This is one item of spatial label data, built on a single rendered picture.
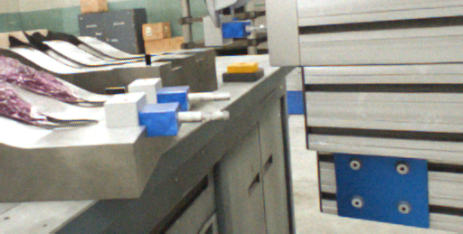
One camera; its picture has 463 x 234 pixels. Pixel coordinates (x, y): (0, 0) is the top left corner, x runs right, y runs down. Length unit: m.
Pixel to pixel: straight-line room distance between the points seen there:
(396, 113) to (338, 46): 0.08
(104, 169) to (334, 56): 0.25
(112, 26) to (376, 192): 7.56
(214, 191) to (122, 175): 0.51
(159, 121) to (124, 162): 0.07
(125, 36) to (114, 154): 7.45
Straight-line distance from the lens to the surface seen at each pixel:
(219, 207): 0.95
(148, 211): 0.65
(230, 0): 0.79
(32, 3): 9.84
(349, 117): 0.48
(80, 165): 0.44
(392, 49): 0.46
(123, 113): 0.48
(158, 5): 8.08
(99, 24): 8.13
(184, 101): 0.58
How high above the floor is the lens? 0.97
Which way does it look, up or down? 7 degrees down
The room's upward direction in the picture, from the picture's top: 5 degrees counter-clockwise
